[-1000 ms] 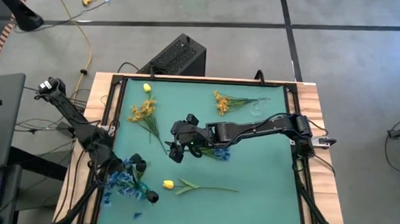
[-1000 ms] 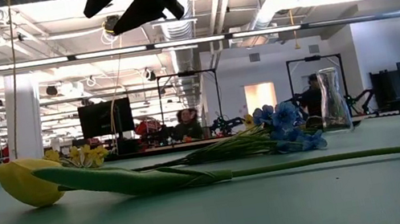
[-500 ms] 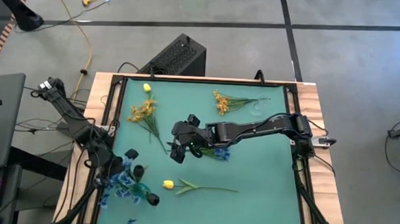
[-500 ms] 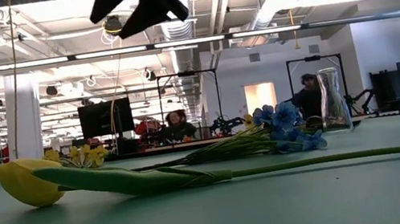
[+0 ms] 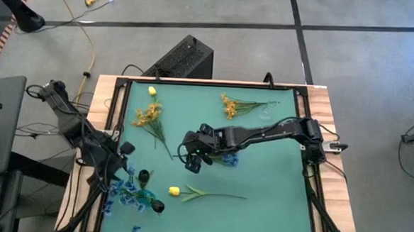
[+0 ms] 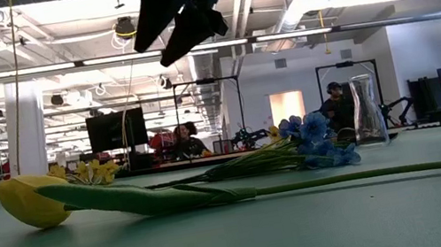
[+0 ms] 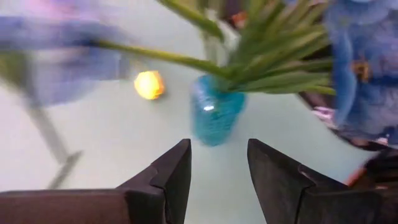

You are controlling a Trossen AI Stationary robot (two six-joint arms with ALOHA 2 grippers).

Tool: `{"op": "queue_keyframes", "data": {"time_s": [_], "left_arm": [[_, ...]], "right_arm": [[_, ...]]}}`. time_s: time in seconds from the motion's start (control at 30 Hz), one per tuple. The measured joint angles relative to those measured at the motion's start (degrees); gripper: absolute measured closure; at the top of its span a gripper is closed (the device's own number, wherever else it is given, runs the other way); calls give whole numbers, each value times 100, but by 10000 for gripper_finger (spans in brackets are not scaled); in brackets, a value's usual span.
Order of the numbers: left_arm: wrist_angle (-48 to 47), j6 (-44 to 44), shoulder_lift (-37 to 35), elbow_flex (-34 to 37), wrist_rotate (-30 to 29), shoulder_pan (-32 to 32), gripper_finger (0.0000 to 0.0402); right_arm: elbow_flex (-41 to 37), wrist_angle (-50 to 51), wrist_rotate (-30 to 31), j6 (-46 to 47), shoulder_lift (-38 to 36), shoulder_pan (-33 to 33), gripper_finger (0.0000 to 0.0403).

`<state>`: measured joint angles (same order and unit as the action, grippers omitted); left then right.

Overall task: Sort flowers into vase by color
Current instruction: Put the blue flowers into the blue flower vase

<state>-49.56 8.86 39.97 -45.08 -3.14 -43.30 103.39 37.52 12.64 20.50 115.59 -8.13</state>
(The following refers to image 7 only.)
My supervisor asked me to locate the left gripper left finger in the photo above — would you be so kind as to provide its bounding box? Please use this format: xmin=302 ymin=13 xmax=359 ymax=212
xmin=0 ymin=139 xmax=192 ymax=224

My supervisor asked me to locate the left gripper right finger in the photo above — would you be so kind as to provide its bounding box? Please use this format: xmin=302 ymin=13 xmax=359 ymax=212
xmin=248 ymin=138 xmax=398 ymax=224

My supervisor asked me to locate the blue patterned glass vase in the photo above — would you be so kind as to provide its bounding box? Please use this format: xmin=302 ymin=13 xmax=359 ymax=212
xmin=190 ymin=74 xmax=247 ymax=147

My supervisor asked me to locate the yellow tulip bare stem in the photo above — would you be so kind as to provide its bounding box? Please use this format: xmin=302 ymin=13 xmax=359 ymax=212
xmin=133 ymin=70 xmax=165 ymax=101

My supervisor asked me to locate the green table mat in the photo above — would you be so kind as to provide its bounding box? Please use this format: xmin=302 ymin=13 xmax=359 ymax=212
xmin=0 ymin=0 xmax=374 ymax=224

